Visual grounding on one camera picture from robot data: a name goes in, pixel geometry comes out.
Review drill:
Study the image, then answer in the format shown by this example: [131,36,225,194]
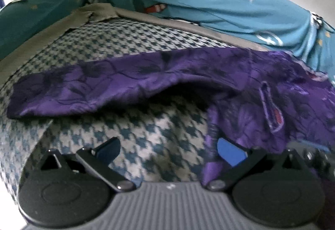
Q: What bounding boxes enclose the blue printed bed sheet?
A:
[98,0,335,77]

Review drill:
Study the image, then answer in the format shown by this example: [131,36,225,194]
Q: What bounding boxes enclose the dark teal cloth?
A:
[0,0,106,63]

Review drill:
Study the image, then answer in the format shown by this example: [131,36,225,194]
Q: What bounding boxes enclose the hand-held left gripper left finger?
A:
[35,136,137,192]

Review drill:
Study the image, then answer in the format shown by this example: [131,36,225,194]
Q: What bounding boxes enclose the grey cloth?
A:
[0,2,119,63]

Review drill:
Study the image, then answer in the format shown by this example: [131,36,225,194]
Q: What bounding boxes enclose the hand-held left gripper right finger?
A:
[204,138,312,192]

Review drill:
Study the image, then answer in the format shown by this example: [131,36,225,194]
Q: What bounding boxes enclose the purple floral garment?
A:
[6,46,335,190]

